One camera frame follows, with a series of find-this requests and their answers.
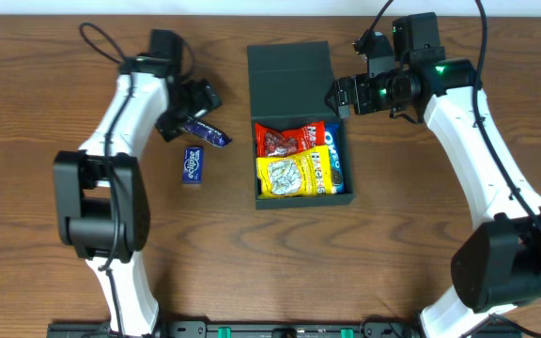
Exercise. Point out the blue Oreo cookie pack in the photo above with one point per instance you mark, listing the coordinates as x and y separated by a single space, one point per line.
331 141

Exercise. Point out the yellow Hacks candy bag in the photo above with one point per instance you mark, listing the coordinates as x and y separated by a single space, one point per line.
308 173

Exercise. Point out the black open gift box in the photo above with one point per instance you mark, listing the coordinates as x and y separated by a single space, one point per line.
288 84

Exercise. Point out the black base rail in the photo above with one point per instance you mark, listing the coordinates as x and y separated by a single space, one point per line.
200 329

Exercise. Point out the dark blue snack wrapper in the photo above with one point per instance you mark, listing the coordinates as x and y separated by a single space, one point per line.
206 132

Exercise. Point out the red Hacks candy bag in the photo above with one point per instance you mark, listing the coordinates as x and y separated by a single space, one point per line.
272 143

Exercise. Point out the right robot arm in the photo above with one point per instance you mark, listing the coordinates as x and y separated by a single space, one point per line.
498 268

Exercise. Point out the blue Eclipse mints tin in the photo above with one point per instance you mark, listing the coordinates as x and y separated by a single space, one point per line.
192 165

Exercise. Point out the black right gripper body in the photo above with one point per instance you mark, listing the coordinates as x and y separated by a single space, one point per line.
346 95

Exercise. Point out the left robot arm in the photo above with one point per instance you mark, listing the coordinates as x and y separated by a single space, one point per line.
100 195

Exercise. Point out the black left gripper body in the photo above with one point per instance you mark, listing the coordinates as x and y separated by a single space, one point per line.
177 121

